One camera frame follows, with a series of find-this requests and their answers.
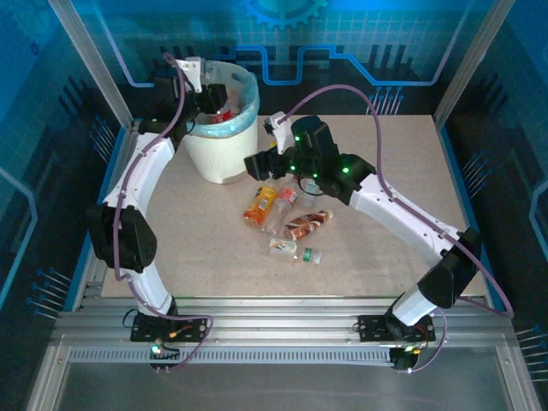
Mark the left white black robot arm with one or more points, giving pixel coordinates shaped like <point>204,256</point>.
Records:
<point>141,171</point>

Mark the black connector box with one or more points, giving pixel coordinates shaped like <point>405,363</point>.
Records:
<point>164,357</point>
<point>404,359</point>

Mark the orange juice bottle yellow cap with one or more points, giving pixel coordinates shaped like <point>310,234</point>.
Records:
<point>259,205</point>

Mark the clear bottle white green label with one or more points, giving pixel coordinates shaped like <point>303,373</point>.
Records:
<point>306,201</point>

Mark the blue plastic bin liner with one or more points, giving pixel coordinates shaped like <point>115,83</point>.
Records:
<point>246,107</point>

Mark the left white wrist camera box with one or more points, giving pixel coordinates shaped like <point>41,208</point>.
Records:
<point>190,70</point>

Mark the white plastic bin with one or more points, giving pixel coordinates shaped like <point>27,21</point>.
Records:
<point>218,158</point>

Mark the aluminium side rail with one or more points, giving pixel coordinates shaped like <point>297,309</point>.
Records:
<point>92,287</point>

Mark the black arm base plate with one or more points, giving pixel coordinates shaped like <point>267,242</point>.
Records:
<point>372,327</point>
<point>192,327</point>

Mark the clear bottle green neck label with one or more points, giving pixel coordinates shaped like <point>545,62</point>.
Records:
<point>284,247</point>

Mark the red-capped clear bottle red label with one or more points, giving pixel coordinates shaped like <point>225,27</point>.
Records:
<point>286,198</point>

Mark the grey metal base panel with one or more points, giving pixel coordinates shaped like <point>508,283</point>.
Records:
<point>274,389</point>

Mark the aluminium frame post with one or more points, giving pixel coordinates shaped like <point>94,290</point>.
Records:
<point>94,68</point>
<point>471,68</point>

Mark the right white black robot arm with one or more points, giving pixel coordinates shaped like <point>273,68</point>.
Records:
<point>402,214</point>

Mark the aluminium front rail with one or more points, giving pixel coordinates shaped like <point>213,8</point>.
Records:
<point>278,325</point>

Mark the red-capped cola bottle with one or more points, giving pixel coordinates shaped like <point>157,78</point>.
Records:
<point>222,116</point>

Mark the brown label drink bottle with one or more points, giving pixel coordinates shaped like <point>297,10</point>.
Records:
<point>304,224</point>

